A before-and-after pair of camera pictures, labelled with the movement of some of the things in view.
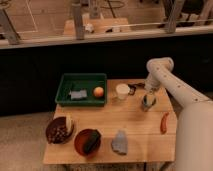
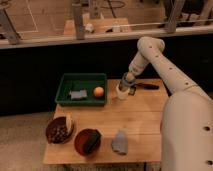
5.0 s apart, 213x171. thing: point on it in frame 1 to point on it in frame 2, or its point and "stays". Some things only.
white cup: x=122 y=90 stays
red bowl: x=87 y=142 stays
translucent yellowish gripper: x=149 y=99 to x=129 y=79
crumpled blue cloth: x=120 y=144 stays
